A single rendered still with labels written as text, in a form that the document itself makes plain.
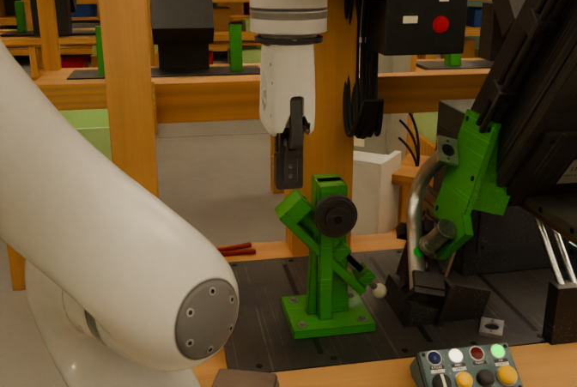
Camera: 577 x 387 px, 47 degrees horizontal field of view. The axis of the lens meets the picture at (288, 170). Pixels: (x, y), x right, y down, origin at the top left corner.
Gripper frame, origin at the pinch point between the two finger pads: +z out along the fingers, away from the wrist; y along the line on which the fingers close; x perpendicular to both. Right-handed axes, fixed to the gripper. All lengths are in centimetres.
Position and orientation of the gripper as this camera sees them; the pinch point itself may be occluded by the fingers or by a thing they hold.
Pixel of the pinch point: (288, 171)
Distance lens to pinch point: 77.7
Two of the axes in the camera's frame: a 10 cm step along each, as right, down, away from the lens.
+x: 9.8, -0.6, 1.7
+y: 1.8, 3.0, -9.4
